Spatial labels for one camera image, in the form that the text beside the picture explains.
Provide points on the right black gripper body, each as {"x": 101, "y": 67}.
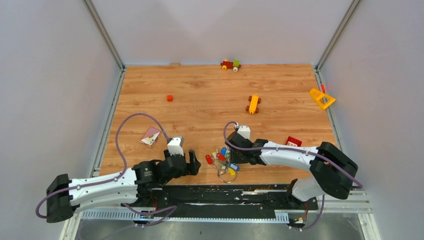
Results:
{"x": 237, "y": 157}

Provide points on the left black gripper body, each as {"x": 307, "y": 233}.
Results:
{"x": 191, "y": 168}

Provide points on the keyring with colourful keys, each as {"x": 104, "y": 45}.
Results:
{"x": 221, "y": 160}

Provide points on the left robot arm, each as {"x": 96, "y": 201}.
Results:
{"x": 66, "y": 197}

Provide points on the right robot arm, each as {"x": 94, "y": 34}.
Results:
{"x": 332, "y": 172}

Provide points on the pink card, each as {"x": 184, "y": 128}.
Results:
{"x": 151, "y": 136}

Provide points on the red window toy block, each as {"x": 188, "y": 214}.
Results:
{"x": 294, "y": 142}

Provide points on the yellow brown toy car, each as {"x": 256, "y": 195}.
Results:
{"x": 253, "y": 108}

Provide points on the yellow triangular toy piece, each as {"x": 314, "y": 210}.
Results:
{"x": 323, "y": 100}

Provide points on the red green toy car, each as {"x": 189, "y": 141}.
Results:
{"x": 235, "y": 65}

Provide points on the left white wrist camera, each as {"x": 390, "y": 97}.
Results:
{"x": 175, "y": 146}

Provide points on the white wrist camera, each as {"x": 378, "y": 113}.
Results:
{"x": 244, "y": 131}
{"x": 175, "y": 146}

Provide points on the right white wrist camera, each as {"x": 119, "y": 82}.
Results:
{"x": 244, "y": 131}

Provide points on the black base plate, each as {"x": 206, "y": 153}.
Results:
{"x": 231, "y": 201}

